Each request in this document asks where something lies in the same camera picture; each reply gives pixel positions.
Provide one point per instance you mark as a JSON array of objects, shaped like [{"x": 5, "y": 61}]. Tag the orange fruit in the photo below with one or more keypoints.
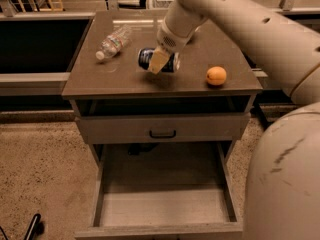
[{"x": 216, "y": 76}]

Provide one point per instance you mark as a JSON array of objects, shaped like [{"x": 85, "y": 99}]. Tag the open grey middle drawer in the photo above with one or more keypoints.
[{"x": 174, "y": 191}]

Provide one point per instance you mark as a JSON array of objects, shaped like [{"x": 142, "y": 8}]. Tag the black chair leg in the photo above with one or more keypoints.
[{"x": 35, "y": 228}]

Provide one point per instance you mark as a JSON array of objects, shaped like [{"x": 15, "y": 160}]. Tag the clear plastic water bottle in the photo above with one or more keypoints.
[{"x": 113, "y": 43}]

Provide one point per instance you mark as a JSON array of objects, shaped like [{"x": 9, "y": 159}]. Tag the closed grey top drawer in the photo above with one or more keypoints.
[{"x": 189, "y": 128}]

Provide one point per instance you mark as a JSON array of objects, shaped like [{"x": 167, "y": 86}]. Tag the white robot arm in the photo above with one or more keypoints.
[{"x": 282, "y": 198}]

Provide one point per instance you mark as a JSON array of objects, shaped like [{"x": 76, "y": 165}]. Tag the white wire basket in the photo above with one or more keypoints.
[{"x": 158, "y": 4}]

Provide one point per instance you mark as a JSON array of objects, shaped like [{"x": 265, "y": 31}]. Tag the grey drawer cabinet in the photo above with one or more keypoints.
[{"x": 120, "y": 87}]

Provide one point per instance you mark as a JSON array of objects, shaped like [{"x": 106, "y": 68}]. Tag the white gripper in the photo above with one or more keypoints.
[{"x": 170, "y": 40}]

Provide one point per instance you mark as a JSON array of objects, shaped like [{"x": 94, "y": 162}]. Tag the blue pepsi can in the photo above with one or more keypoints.
[{"x": 144, "y": 57}]

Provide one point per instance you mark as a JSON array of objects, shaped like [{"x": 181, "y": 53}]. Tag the black drawer handle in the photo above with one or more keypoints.
[{"x": 162, "y": 135}]

